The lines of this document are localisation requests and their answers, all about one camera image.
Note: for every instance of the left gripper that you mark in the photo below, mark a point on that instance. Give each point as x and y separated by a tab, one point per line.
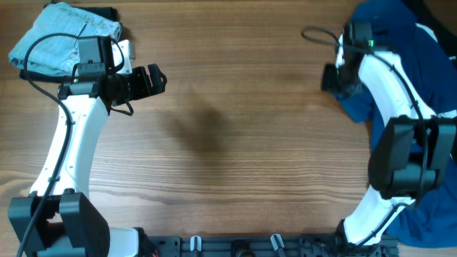
140	74

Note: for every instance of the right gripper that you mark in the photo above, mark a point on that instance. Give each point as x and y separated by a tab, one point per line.
330	79

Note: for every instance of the blue polo shirt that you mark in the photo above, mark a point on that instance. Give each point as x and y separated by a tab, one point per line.
433	223

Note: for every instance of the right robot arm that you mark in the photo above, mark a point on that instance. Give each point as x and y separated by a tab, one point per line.
395	75

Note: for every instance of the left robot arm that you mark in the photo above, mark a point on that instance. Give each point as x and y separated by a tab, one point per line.
57	217

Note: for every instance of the folded black garment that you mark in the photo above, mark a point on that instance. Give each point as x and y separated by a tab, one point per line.
43	76

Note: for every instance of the folded light blue jeans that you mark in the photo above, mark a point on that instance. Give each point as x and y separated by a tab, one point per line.
57	39

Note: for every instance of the white t-shirt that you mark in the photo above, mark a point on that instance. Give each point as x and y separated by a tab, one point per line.
433	34

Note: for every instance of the black printed garment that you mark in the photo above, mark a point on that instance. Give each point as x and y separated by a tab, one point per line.
446	39

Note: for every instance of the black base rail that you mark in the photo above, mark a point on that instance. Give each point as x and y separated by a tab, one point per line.
306	245

